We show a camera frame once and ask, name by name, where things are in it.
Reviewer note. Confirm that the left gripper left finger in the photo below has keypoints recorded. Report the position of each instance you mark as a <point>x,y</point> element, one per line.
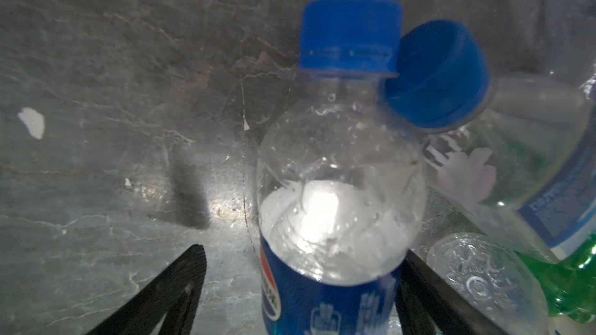
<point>169,301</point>

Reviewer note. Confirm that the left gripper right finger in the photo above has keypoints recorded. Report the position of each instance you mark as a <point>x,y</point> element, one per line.
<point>425,303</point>

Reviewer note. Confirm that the clear bottle blue cap pepsi label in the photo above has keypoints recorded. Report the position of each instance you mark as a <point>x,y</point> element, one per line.
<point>341,193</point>

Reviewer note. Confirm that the blue label bottle small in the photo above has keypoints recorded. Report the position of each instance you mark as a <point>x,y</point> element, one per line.
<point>514,153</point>

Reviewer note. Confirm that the green bottle near bin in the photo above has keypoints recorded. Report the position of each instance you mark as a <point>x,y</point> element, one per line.
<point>569,286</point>

